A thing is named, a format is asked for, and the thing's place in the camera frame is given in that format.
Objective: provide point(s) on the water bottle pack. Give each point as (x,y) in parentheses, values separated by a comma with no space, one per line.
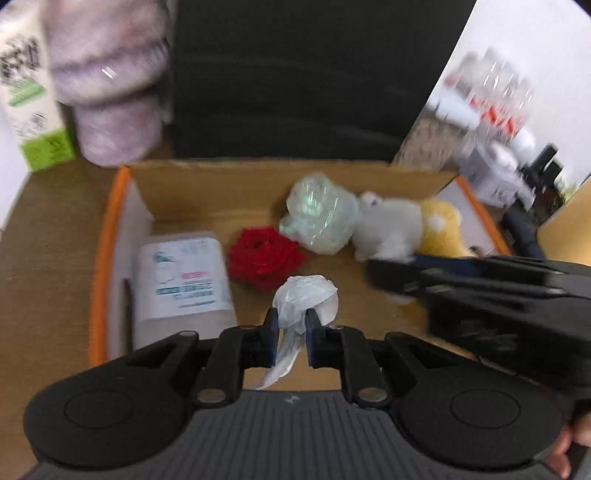
(501,97)

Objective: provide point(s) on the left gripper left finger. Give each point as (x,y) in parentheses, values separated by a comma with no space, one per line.
(237,349)

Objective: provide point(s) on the white and yellow plush toy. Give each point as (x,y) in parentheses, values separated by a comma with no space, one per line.
(397,229)

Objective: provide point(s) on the right human hand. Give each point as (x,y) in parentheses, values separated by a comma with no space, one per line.
(578,432)

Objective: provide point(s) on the red fabric rose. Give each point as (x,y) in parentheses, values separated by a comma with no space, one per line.
(263,258)

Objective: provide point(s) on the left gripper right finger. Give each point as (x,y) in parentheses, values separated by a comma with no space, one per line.
(348,351)

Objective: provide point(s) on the crumpled iridescent plastic wrap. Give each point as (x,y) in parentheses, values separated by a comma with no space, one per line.
(321,215)

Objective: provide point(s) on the white plastic bag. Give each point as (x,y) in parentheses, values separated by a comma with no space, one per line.
(291,301)

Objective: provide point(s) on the purple marbled ceramic vase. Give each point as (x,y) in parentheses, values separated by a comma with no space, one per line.
(107,60)

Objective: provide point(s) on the white tissue pack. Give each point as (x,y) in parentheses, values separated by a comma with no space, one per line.
(181,285)

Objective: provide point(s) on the black paper shopping bag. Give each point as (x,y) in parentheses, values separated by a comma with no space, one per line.
(306,79)

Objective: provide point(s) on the orange cardboard box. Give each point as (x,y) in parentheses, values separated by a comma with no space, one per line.
(225,197)

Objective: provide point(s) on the green white milk carton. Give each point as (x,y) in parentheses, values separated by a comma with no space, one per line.
(27,91)

